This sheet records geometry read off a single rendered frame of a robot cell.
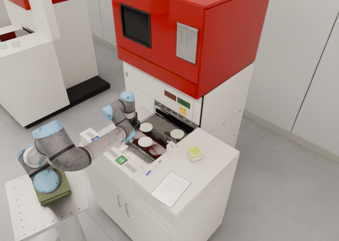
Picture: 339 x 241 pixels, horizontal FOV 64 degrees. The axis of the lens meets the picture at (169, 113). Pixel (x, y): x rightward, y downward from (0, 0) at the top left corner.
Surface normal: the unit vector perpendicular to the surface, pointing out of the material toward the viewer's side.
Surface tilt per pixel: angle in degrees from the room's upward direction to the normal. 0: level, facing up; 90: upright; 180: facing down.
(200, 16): 90
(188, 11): 90
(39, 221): 0
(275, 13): 90
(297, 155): 0
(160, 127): 0
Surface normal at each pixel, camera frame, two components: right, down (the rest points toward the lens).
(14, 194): 0.01, -0.77
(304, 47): -0.69, 0.45
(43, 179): 0.41, -0.07
